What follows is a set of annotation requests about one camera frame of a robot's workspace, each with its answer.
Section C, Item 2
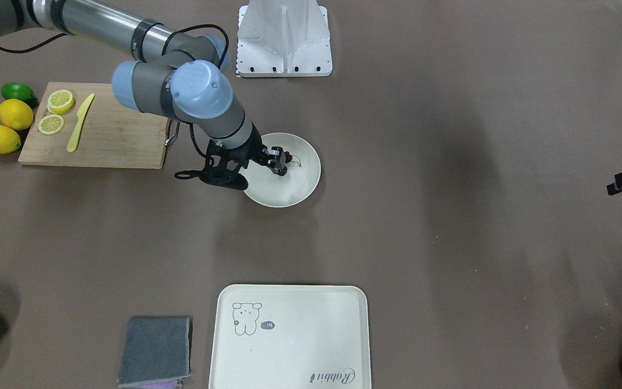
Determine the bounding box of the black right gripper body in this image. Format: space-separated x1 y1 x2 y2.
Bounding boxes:
209 123 268 168

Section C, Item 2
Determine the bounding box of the cream shallow plate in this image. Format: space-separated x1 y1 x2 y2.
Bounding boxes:
240 132 322 207

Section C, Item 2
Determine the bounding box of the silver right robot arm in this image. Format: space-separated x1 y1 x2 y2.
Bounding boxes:
0 1 292 190

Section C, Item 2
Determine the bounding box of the white rabbit tray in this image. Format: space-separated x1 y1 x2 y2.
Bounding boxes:
209 285 372 388

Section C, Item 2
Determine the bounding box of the bamboo cutting board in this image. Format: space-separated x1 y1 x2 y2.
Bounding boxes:
19 82 168 169

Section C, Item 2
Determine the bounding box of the yellow plastic knife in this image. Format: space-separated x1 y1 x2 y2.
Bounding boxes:
66 93 96 153

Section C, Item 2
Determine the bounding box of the lemon slice near lime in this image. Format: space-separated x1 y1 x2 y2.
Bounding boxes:
47 89 76 115

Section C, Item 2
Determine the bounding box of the lemon slice near knife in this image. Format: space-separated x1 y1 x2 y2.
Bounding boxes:
37 114 66 135

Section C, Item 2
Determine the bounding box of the grey folded cloth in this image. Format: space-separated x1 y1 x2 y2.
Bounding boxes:
118 316 192 388

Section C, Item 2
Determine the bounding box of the whole lemon middle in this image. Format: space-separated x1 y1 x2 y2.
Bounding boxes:
0 99 34 131

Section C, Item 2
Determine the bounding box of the green lime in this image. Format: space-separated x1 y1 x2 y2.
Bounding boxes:
0 82 37 103

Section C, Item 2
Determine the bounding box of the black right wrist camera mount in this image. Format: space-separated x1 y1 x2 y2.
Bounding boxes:
174 144 248 191

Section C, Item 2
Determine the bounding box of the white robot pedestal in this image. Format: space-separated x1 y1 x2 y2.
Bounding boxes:
235 1 333 78

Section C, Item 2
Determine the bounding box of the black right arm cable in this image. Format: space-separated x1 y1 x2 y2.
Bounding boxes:
0 24 231 160

